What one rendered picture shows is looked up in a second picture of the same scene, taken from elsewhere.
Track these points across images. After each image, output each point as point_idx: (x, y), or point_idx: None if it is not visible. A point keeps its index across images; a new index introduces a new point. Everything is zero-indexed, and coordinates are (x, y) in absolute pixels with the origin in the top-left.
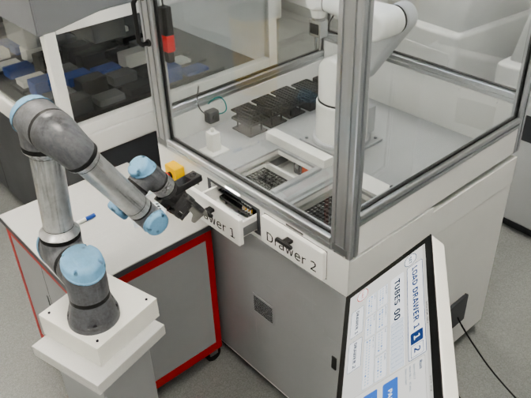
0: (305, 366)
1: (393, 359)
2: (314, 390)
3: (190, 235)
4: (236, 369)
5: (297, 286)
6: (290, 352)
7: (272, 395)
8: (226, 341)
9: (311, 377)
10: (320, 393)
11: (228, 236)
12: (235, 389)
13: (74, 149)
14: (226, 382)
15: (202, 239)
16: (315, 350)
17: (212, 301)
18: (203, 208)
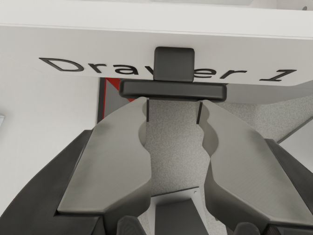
0: (261, 93)
1: None
2: (261, 98)
3: (98, 114)
4: (155, 105)
5: None
6: (240, 92)
7: (192, 103)
8: None
9: (264, 95)
10: (269, 98)
11: (243, 81)
12: (169, 119)
13: None
14: (158, 119)
15: (104, 84)
16: (300, 86)
17: (130, 101)
18: (297, 162)
